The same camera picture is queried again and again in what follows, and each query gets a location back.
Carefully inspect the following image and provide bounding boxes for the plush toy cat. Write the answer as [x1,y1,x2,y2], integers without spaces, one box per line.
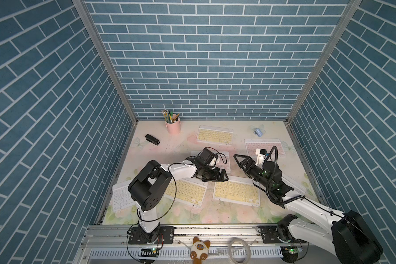
[190,236,211,264]

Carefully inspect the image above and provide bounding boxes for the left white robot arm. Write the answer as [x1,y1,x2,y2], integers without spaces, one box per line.
[128,157,229,234]

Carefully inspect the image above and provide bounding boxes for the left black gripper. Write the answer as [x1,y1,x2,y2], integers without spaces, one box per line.
[200,165,229,182]

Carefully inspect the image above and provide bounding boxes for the pink pencil cup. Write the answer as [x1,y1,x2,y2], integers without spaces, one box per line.
[165,120,181,135]

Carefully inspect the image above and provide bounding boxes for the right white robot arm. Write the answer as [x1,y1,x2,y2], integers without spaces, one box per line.
[234,154,383,264]

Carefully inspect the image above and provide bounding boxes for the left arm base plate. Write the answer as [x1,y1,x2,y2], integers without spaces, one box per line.
[128,225,175,245]

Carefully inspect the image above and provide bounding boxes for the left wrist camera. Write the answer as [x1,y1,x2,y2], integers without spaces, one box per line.
[196,148,218,168]

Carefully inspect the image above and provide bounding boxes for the pencils in cup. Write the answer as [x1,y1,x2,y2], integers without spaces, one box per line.
[162,109,179,124]

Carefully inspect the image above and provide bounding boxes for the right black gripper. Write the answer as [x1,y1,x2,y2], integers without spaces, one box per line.
[235,154,271,191]

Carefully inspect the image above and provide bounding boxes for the small blue stapler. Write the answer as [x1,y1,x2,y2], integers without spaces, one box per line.
[254,128,263,137]

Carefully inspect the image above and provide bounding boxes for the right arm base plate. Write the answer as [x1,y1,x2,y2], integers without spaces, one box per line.
[255,225,306,245]

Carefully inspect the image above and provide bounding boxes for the yellow keyboard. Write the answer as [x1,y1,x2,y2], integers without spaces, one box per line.
[213,176,260,207]
[164,179,207,207]
[196,125,234,145]

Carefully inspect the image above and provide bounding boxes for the white keyboard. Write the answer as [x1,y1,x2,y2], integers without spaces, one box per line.
[112,179,136,211]
[282,175,306,195]

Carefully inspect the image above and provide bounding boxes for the aluminium front rail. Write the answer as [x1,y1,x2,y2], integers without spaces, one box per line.
[74,224,342,264]

